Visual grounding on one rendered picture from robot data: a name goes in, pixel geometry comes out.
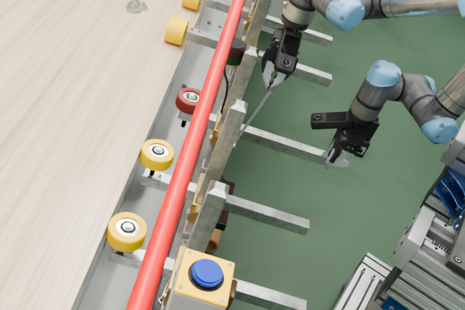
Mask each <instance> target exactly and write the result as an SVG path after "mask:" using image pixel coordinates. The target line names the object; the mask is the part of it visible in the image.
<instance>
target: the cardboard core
mask: <svg viewBox="0 0 465 310"><path fill-rule="evenodd" d="M220 236H221V230H219V229H216V228H215V229H214V231H213V233H212V236H211V238H210V241H209V243H208V246H207V248H206V251H207V252H214V251H216V250H217V249H218V246H219V240H220Z"/></svg>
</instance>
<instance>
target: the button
mask: <svg viewBox="0 0 465 310"><path fill-rule="evenodd" d="M192 277H193V279H194V280H195V282H196V283H198V284H199V285H201V286H204V287H208V288H210V287H214V286H216V285H218V284H219V283H220V281H221V279H222V277H223V271H222V269H221V267H220V265H218V263H216V262H215V261H213V260H211V259H200V260H198V261H196V262H195V263H194V266H193V267H192Z"/></svg>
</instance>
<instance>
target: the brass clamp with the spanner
mask: <svg viewBox="0 0 465 310"><path fill-rule="evenodd" d="M221 108H222V107H220V109H219V113H218V115H217V120H216V123H215V126H214V129H213V131H212V135H209V139H208V140H210V145H211V147H212V148H213V149H214V148H215V145H216V143H217V140H218V137H219V135H220V132H221V130H219V129H217V127H218V124H219V120H220V117H221V112H220V111H221Z"/></svg>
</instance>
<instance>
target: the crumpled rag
mask: <svg viewBox="0 0 465 310"><path fill-rule="evenodd" d="M126 8H127V9H126V10H129V12H132V13H133V12H137V13H139V12H141V11H143V10H144V11H148V10H149V8H148V6H146V4H145V2H142V3H141V2H140V1H139V0H131V1H129V2H128V5H127V6H126Z"/></svg>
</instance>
